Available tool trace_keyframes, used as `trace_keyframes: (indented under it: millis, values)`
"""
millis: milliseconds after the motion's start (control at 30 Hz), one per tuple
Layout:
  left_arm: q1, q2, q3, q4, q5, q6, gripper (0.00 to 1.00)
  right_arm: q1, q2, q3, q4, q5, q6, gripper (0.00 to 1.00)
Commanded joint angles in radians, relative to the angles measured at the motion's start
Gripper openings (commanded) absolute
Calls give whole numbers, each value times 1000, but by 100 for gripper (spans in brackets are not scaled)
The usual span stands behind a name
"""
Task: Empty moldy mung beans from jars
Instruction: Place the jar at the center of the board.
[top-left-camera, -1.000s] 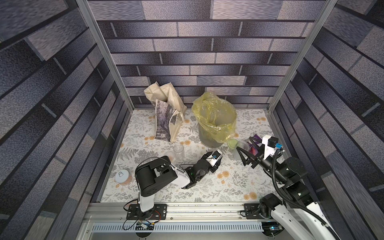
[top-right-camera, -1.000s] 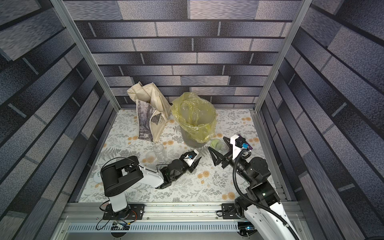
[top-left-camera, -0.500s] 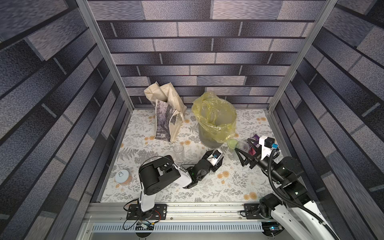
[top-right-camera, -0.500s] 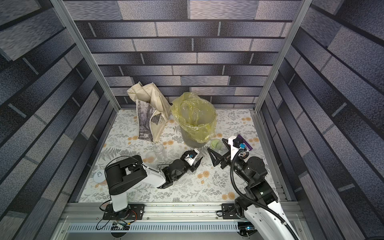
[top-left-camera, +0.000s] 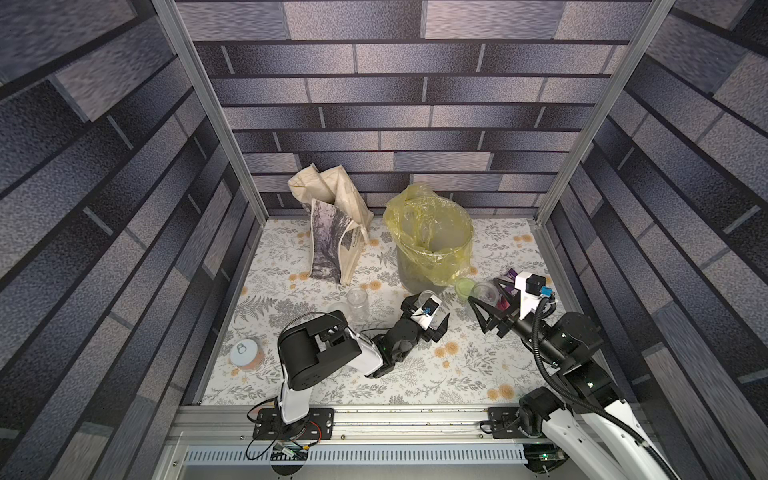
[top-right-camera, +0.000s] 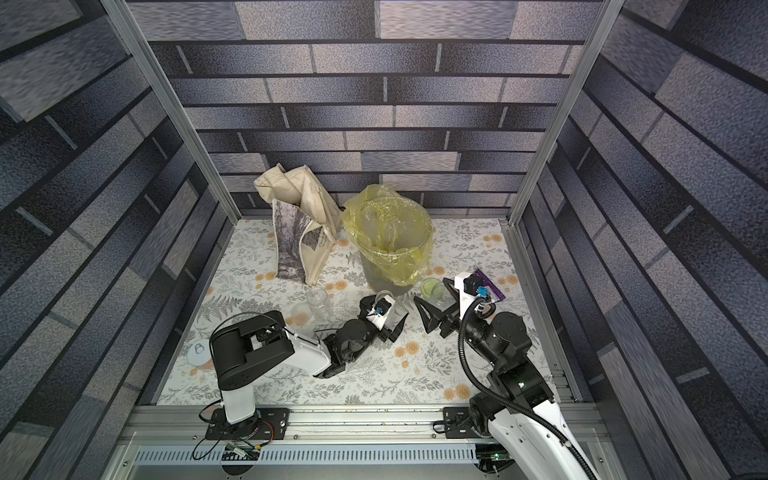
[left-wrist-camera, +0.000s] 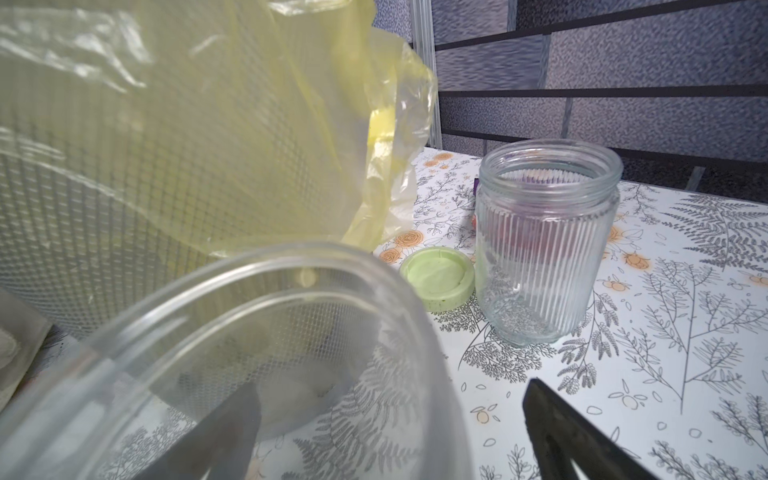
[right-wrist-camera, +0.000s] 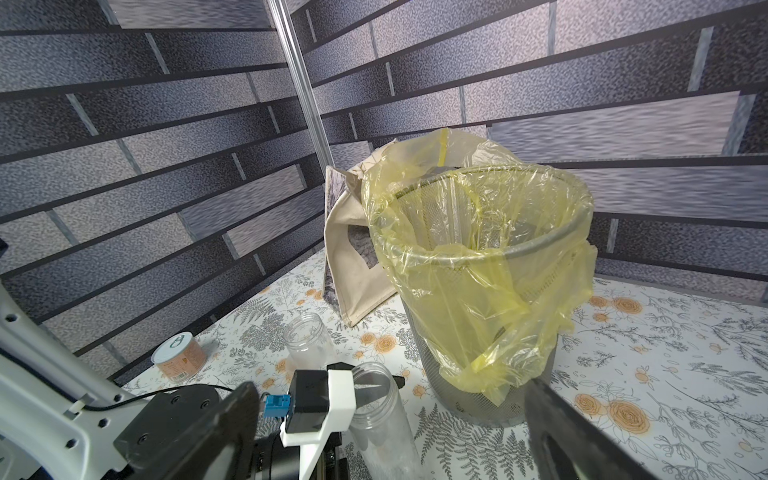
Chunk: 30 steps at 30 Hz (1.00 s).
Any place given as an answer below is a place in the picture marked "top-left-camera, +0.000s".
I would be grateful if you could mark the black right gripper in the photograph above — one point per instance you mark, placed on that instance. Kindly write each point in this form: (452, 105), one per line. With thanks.
(508, 315)

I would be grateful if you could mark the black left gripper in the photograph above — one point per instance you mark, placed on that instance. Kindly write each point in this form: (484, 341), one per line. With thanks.
(436, 335)

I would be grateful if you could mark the clear jar of mung beans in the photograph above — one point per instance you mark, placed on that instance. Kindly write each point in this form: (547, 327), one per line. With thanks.
(486, 292)

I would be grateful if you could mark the small clear bean jar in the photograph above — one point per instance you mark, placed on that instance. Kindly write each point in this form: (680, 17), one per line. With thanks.
(358, 301)

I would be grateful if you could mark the yellow plastic trash bag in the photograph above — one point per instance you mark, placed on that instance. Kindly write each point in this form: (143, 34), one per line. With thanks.
(433, 231)

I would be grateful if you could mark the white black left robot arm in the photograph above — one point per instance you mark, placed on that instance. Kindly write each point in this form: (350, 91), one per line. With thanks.
(314, 350)

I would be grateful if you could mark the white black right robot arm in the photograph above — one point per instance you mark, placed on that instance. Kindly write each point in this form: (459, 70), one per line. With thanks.
(580, 409)

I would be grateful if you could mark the purple packet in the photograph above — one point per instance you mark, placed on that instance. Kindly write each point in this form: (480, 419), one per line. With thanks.
(503, 303)

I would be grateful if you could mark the grey trash bin base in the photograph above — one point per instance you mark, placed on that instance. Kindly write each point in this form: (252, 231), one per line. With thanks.
(412, 277)

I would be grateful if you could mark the beige printed tote bag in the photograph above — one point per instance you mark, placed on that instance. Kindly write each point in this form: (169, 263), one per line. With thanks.
(339, 221)

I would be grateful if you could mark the green circuit board right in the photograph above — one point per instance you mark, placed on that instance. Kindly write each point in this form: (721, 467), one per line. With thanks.
(544, 458)

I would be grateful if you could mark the green circuit board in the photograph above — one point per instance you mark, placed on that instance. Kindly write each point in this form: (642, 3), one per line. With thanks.
(292, 452)
(544, 458)

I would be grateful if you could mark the white round lid with symbol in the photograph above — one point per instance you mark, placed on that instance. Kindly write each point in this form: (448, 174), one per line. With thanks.
(247, 354)

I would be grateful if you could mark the green circuit board left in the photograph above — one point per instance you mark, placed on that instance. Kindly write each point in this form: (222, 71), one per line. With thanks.
(292, 452)

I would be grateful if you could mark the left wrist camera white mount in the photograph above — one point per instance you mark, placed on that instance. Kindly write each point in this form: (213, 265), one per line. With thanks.
(426, 308)

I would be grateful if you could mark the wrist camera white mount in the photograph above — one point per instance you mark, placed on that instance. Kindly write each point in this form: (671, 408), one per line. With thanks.
(532, 289)
(426, 308)

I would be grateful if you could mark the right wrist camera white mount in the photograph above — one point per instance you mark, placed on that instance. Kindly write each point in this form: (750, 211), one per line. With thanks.
(532, 289)

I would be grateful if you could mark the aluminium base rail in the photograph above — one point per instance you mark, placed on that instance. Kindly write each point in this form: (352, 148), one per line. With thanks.
(366, 435)

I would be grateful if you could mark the aluminium frame post right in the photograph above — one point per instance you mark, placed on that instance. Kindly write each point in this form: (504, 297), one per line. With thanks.
(647, 30)

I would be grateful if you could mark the aluminium frame post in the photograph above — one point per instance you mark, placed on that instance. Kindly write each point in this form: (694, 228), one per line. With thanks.
(180, 39)
(647, 30)

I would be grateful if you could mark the aluminium frame post left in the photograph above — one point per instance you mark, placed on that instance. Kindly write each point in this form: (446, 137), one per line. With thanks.
(180, 39)

